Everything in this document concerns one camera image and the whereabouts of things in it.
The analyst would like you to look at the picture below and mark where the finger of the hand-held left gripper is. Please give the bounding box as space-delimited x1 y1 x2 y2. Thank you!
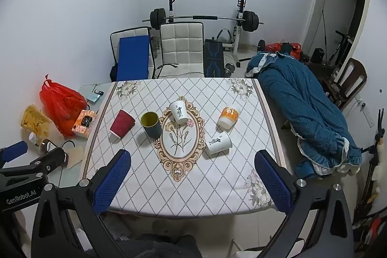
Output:
0 141 29 167
0 147 69 178

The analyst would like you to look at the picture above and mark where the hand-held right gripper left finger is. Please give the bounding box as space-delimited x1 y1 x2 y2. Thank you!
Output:
31 149 132 258

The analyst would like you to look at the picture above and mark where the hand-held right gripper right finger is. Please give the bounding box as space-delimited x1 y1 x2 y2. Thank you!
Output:
254 150 355 258

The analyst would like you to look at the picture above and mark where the teal mug with yellow inside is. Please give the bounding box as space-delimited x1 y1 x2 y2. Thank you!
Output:
140 112 162 139

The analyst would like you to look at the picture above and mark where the red paper cup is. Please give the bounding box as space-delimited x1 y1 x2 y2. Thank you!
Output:
109 109 135 138

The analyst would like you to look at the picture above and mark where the white printed paper cup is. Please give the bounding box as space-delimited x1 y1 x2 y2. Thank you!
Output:
169 100 190 125
205 131 233 155

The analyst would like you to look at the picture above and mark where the orange and white cup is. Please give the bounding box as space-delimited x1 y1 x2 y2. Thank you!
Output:
217 107 240 130

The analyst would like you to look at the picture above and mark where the brown glass jar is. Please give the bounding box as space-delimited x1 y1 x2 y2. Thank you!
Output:
38 139 63 155

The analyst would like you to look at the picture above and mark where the brown paper sheet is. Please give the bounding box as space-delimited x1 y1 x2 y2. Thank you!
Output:
65 146 85 170

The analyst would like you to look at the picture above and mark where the yellow snack bag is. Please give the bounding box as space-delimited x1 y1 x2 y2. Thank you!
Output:
21 104 57 138

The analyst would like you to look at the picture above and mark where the orange tissue box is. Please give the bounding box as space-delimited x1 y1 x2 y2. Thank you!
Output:
72 110 97 138

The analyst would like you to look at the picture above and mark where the red plastic bag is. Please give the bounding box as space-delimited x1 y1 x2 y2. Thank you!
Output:
39 74 88 138

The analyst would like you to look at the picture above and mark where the teal smartphone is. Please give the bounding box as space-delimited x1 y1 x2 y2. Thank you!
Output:
79 84 105 103

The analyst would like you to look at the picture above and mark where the white diamond-pattern floral tablecloth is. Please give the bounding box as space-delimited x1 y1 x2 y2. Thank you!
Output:
79 77 286 218

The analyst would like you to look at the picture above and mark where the blue quilted blanket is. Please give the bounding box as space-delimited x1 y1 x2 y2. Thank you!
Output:
245 51 363 179

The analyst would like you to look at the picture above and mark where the black stand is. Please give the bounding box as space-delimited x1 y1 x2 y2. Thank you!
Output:
352 108 387 218

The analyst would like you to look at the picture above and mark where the white power strip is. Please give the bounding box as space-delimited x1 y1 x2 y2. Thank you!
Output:
355 96 376 127

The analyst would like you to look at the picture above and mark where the blue cushion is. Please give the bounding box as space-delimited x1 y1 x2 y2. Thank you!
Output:
116 36 150 81

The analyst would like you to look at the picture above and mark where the brown wooden chair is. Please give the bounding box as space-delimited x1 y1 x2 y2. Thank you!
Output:
321 58 368 109

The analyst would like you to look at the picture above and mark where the black speaker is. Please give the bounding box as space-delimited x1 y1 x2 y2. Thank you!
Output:
311 48 326 64

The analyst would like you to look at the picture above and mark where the black and blue bench pad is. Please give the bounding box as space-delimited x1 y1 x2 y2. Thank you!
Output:
203 39 226 78

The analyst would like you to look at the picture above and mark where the white padded chair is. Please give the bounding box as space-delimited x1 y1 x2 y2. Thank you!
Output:
155 22 205 79

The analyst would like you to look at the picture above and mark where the black exercise machine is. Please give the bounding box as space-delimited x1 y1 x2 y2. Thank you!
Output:
327 31 353 66

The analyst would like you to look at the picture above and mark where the white weight bench rack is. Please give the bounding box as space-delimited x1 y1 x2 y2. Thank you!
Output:
167 0 252 69

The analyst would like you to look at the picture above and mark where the black barbell with plates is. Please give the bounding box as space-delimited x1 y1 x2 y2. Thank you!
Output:
142 8 264 32

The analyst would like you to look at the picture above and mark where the white chair with black frame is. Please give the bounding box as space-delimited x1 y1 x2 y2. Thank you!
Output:
110 27 156 81

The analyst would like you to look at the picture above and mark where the white door frame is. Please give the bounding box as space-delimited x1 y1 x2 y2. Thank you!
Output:
302 0 372 66

